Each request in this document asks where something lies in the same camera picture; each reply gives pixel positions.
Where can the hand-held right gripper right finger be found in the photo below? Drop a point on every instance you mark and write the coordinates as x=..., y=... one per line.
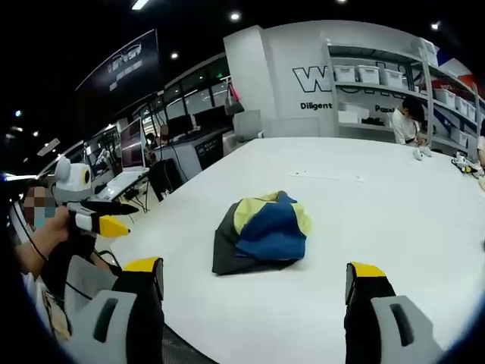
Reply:
x=379, y=314

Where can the blue yellow grey garment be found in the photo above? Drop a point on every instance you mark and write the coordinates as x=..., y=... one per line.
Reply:
x=265, y=235

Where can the small white object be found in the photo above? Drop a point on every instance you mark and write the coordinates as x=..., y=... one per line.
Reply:
x=421, y=152

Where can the computer monitor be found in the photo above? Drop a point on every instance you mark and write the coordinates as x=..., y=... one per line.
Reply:
x=132, y=142

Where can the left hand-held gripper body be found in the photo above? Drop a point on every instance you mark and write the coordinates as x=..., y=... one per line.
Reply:
x=74, y=180

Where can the grey metal shelf rack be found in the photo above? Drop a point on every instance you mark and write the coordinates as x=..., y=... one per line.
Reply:
x=428, y=87

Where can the black office chair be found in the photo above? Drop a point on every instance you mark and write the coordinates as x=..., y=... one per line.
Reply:
x=164, y=180

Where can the black wide monitor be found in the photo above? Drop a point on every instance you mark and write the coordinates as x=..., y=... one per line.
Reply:
x=197, y=118

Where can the black hanging banner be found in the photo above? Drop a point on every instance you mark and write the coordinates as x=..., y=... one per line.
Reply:
x=121, y=72

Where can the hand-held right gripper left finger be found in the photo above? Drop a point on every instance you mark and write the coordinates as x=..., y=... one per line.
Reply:
x=129, y=303

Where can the white and yellow gadget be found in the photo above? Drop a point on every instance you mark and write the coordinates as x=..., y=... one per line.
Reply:
x=468, y=165

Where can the row of white storage boxes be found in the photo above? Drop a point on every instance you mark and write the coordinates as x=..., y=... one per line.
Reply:
x=382, y=74

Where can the person's left hand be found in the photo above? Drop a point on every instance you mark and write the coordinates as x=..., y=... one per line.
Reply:
x=60, y=225

